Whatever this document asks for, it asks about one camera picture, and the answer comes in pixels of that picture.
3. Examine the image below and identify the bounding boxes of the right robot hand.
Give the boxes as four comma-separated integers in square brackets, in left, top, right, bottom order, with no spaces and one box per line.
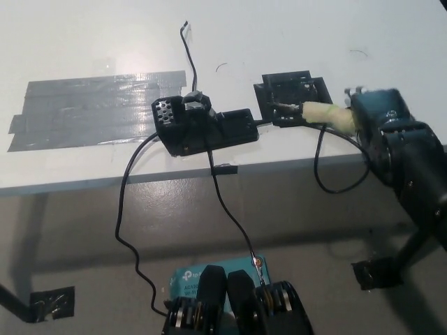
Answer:
[344,86,419,148]

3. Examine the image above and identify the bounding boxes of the beige tape-wrapped soldering gun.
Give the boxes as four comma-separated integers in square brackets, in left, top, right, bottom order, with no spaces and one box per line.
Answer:
[274,100,358,136]

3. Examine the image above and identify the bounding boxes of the black soldering gun base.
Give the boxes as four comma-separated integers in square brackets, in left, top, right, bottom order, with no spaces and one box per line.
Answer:
[150,90,260,157]

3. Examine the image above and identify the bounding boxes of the black robot torso blocks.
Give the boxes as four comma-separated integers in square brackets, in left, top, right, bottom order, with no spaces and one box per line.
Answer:
[161,265,314,335]

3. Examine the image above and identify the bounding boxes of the black square fixture plate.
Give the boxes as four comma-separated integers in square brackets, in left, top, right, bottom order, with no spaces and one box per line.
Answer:
[253,69,335,128]

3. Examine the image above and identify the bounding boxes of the black slanted table leg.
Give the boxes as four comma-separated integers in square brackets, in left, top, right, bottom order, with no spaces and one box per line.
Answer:
[397,223,438,277]

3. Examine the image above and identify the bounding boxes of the small black tape strip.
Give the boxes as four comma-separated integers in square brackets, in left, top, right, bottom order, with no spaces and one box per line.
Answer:
[211,163,239,177]

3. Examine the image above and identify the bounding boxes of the teal router box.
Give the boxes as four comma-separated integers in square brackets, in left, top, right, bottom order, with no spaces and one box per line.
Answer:
[168,255,272,308]

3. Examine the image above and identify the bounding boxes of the large grey tape patch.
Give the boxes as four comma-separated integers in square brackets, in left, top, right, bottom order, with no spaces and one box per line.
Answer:
[6,70,187,153]

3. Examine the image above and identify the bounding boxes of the black cable with clip end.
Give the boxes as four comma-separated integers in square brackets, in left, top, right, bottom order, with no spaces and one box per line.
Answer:
[205,149,266,284]

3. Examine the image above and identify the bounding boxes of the thin black cable bent end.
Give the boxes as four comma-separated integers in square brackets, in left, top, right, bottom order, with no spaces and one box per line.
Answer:
[179,21,198,94]

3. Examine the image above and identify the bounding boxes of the long black wavy cable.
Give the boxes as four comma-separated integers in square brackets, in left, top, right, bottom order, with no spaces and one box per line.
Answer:
[114,134,169,318]

